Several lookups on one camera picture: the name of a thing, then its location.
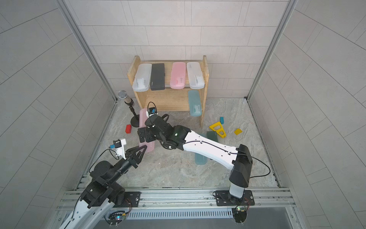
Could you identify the aluminium mounting rail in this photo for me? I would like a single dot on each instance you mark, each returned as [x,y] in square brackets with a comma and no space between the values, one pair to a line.
[202,198]

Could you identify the teal pencil case with label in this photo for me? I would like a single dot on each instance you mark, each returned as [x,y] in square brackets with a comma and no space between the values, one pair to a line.
[194,101]

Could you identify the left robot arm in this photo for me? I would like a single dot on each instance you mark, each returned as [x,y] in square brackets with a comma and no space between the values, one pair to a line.
[104,192]

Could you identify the circuit board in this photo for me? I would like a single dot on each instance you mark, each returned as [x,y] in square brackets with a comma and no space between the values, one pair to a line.
[116,218]
[239,215]

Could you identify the yellow triangle block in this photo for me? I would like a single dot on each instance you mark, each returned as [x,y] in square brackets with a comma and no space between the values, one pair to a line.
[218,128]

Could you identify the teal small block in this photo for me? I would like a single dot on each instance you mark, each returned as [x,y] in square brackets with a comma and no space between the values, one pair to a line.
[221,120]

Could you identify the pink pencil case top shelf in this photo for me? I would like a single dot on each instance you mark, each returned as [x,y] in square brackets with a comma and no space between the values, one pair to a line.
[178,75]

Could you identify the silver microphone on stand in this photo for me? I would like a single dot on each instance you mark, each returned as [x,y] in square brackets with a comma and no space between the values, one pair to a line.
[128,101]

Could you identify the right circuit board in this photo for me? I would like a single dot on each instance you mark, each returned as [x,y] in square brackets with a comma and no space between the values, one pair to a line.
[239,215]

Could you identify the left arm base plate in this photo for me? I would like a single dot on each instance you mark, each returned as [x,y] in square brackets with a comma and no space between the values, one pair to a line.
[128,199]

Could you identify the clear white pencil case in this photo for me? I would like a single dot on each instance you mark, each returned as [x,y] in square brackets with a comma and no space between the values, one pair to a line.
[195,75]
[142,79]

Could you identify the red small block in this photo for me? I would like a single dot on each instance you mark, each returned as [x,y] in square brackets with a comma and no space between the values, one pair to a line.
[128,129]

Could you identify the yellow flat square block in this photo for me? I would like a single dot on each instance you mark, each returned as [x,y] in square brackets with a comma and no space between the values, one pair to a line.
[238,131]

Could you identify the pink pencil case shelf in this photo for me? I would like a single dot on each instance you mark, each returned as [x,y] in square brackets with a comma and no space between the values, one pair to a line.
[178,75]
[143,117]

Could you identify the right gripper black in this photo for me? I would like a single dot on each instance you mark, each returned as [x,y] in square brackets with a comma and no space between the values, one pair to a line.
[143,131]

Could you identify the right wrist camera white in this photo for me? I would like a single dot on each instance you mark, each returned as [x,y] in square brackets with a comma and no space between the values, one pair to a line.
[151,111]

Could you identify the black pencil case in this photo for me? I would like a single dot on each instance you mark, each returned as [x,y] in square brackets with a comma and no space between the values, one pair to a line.
[157,81]

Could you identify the light blue pencil case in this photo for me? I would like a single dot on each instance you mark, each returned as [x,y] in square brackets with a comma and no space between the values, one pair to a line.
[200,159]

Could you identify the left circuit board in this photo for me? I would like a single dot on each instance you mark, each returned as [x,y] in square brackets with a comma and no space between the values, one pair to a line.
[116,218]

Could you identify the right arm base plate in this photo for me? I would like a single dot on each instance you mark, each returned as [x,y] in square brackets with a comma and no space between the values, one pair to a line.
[224,198]

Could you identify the wooden two-tier shelf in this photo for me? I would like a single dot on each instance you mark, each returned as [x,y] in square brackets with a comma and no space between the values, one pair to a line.
[174,99]

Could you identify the dark green pencil case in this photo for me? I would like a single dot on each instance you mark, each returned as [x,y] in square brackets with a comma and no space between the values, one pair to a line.
[212,136]

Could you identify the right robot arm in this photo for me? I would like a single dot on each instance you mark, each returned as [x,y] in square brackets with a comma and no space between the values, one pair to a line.
[237,160]

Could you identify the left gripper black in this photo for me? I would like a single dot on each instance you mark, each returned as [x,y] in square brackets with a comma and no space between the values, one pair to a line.
[132,159]

